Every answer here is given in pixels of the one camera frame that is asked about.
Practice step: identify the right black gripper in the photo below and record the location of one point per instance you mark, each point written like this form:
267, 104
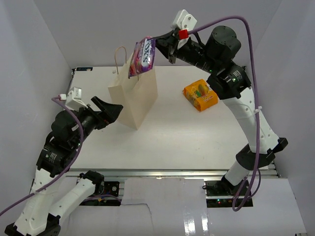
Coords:
168, 44

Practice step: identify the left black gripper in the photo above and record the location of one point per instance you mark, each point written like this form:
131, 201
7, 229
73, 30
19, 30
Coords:
109, 114

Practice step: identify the purple Fox's candy bag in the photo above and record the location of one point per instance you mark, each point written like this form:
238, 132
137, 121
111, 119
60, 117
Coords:
142, 59

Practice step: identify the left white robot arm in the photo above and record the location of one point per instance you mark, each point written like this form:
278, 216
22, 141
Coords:
42, 216

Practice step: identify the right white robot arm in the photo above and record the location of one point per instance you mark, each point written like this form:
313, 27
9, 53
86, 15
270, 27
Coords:
233, 87

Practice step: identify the beige paper bag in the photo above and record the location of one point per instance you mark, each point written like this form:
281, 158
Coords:
137, 94

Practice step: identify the orange snack pack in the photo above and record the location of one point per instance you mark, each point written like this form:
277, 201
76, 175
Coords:
200, 95

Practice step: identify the left blue table label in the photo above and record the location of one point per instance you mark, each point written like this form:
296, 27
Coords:
84, 69

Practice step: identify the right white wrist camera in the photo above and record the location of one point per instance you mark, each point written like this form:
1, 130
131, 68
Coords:
183, 21

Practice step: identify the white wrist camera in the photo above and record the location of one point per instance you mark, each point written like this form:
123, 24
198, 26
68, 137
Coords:
183, 21
73, 100

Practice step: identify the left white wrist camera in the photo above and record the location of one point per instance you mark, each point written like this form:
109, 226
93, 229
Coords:
73, 100

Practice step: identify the aluminium front rail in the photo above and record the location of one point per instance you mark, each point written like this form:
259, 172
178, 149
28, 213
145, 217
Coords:
163, 173

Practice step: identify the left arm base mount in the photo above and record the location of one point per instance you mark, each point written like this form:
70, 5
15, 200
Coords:
112, 195

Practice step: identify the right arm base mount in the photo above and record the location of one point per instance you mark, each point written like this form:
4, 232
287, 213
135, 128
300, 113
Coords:
220, 196

